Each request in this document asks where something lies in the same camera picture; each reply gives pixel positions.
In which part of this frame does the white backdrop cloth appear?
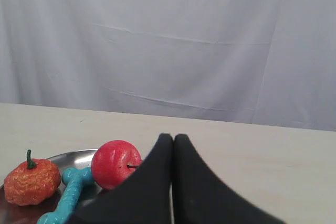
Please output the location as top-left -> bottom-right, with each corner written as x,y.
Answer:
1,0 -> 335,131

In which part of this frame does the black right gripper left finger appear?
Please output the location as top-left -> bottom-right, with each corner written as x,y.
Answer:
67,133 -> 173,224

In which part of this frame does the turquoise toy bone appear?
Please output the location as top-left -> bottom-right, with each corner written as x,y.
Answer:
37,167 -> 95,223

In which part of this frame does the orange textured fruit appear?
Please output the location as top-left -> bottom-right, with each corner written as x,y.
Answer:
4,150 -> 61,206

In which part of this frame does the red apple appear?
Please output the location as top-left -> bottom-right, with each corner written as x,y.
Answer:
91,140 -> 142,190

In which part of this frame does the round metal plate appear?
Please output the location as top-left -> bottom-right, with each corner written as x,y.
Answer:
2,155 -> 97,223

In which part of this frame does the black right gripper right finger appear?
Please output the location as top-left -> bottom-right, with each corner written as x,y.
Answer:
173,134 -> 283,224

